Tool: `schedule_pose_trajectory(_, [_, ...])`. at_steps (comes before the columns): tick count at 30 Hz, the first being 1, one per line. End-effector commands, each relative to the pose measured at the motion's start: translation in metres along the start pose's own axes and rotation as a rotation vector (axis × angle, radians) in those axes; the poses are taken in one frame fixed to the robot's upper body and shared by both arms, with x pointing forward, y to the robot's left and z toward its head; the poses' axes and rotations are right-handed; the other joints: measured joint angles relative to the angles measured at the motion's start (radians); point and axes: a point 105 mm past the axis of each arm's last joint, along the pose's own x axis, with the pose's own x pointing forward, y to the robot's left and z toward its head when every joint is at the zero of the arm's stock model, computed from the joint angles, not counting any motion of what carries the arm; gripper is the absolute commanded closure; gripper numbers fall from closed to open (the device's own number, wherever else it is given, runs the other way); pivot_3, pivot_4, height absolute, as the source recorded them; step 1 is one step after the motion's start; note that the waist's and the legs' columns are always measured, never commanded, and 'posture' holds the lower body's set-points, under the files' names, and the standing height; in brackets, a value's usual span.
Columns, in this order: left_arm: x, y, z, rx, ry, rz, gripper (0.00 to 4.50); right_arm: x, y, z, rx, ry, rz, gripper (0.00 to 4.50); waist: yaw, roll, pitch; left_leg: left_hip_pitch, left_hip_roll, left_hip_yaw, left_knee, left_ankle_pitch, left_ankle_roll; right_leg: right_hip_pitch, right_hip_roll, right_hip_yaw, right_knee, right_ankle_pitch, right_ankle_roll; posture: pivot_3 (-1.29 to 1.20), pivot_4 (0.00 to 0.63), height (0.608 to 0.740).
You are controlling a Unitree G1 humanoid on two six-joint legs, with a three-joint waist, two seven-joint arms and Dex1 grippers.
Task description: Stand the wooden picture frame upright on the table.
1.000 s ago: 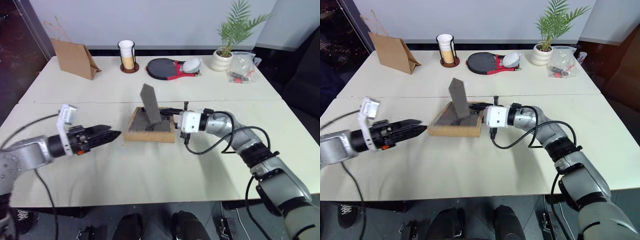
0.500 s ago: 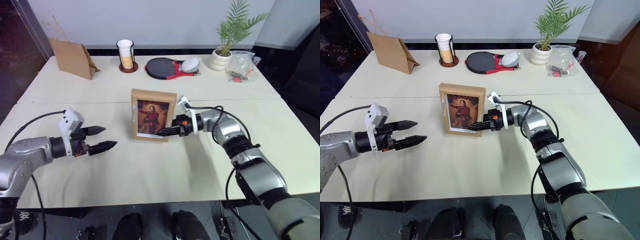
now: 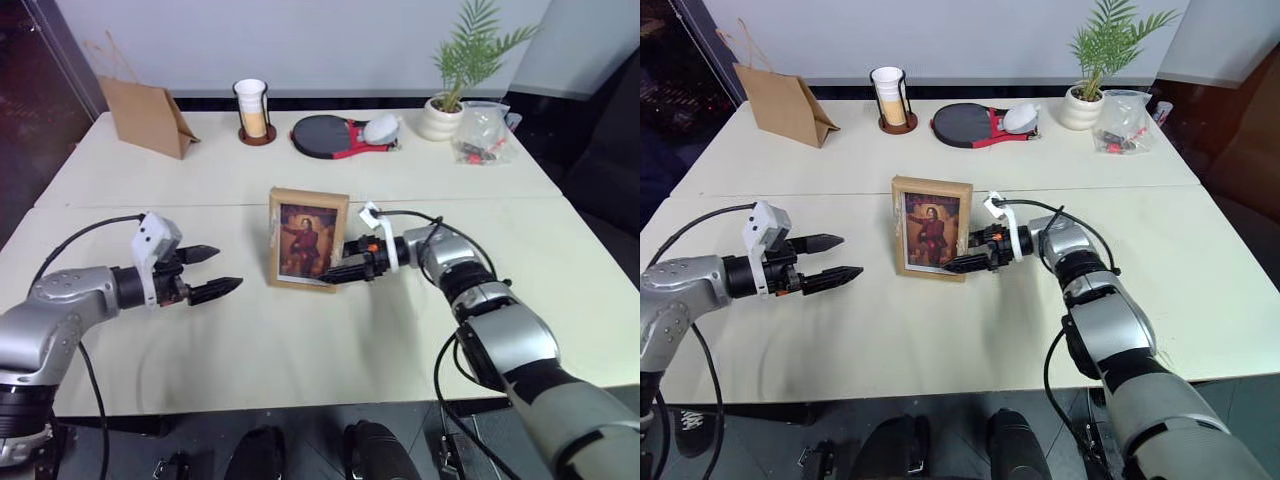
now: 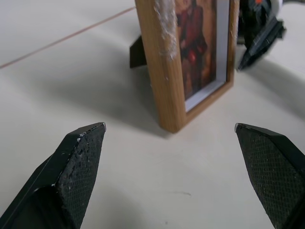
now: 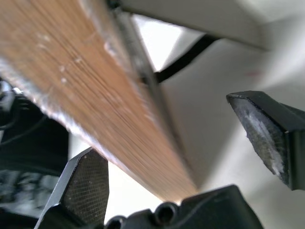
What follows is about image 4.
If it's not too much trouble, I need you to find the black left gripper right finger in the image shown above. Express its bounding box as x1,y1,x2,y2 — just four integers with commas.
234,123,305,229

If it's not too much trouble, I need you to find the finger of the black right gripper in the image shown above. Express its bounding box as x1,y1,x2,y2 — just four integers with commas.
237,19,287,71

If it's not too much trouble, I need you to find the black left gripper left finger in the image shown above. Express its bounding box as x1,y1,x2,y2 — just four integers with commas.
0,122,107,229

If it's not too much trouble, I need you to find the wooden picture frame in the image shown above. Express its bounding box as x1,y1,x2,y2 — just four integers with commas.
129,0,240,134

